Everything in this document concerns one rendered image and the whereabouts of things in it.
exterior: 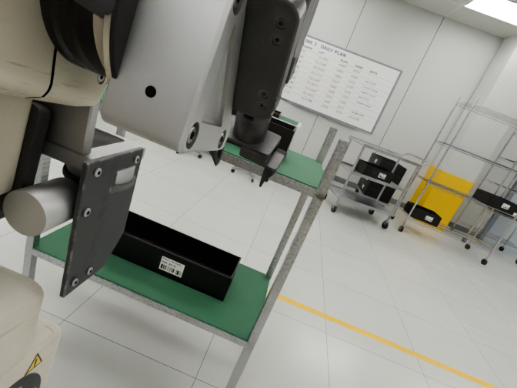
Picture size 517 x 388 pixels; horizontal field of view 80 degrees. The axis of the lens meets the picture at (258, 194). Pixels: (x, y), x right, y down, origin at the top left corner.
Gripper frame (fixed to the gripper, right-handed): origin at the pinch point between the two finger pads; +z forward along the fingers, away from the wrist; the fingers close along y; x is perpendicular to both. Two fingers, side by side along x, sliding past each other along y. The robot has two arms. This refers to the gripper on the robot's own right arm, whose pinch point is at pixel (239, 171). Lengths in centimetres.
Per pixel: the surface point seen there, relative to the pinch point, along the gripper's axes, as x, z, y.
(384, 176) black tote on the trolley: -302, 187, -99
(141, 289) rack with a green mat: 3, 72, 24
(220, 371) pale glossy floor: 3, 109, -15
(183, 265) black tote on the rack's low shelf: -12, 69, 16
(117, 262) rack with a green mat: -3, 75, 40
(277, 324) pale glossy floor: -36, 128, -33
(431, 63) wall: -535, 111, -113
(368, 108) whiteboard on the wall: -485, 196, -55
